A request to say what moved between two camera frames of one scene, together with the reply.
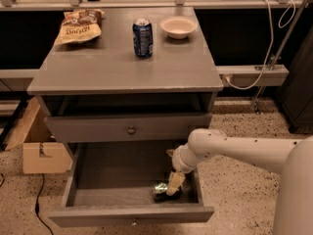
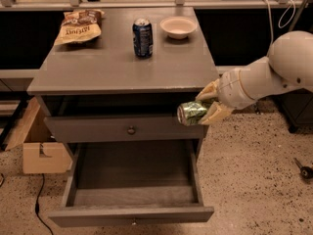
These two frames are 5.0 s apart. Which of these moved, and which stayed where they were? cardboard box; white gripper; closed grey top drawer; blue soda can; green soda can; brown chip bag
Moved: white gripper; green soda can
Stayed: brown chip bag; cardboard box; blue soda can; closed grey top drawer
